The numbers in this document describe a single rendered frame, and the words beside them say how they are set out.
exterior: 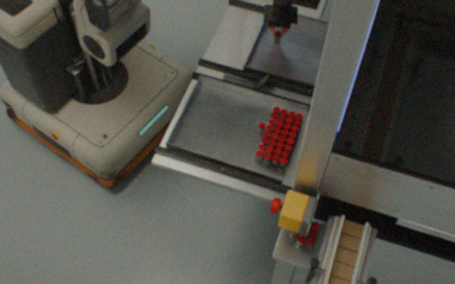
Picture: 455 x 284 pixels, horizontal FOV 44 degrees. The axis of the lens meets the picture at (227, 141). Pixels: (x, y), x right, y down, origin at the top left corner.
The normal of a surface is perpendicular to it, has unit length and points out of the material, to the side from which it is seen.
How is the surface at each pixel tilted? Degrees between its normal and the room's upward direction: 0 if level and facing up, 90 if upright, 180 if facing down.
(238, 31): 0
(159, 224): 0
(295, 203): 0
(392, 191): 90
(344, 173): 90
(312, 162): 90
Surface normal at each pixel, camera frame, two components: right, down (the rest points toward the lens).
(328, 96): -0.33, 0.79
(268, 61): 0.01, -0.54
